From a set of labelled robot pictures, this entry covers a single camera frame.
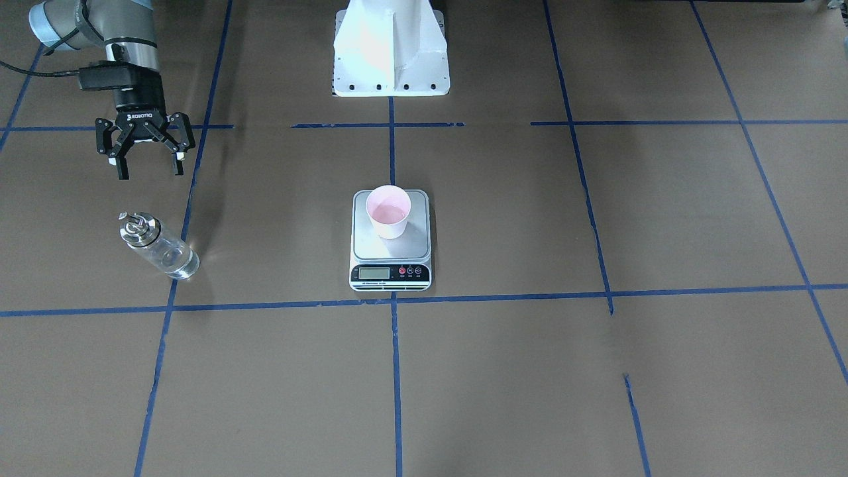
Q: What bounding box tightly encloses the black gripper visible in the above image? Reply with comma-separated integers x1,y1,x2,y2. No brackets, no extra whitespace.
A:
95,66,195,180

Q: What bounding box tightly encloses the clear glass sauce bottle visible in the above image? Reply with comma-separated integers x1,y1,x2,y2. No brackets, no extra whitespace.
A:
119,212,201,280

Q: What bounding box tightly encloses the pink plastic cup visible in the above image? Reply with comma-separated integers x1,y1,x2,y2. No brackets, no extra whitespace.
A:
365,185,411,240

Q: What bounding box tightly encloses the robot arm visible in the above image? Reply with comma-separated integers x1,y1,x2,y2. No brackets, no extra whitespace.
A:
29,1,195,180

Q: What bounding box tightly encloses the digital kitchen scale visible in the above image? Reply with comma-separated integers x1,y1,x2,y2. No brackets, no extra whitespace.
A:
348,189,433,292

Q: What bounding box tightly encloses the brown paper table cover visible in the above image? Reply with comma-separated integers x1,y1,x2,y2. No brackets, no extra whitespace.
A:
2,1,846,476

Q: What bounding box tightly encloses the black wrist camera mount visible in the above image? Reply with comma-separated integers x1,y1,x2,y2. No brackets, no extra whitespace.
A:
77,62,137,91

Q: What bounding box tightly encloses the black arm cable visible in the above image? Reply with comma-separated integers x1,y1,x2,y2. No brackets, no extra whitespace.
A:
0,26,83,78

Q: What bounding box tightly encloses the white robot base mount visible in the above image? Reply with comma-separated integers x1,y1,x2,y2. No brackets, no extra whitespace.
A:
331,1,451,97

